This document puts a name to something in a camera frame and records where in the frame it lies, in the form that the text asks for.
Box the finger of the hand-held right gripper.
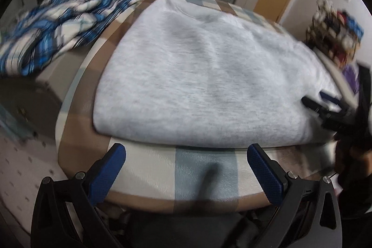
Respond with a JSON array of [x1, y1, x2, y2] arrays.
[[302, 96, 329, 116], [319, 91, 342, 106]]

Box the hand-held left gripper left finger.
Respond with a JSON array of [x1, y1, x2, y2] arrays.
[[30, 143, 127, 248]]

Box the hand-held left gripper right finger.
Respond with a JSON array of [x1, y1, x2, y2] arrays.
[[246, 143, 342, 248]]

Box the grey sweatshirt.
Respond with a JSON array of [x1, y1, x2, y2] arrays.
[[93, 0, 343, 148]]

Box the person's right hand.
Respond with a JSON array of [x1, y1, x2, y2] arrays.
[[334, 138, 372, 187]]

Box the purple cloth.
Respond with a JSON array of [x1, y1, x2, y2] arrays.
[[341, 63, 361, 94]]

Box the beige blue checked blanket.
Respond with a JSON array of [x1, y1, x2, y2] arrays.
[[55, 0, 338, 214]]

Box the wooden shelf rack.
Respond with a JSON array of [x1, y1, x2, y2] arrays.
[[305, 0, 365, 68]]

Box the white perforated board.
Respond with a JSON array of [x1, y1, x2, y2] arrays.
[[0, 126, 96, 248]]

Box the blue plaid shirt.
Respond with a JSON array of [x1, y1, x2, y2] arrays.
[[0, 0, 146, 76]]

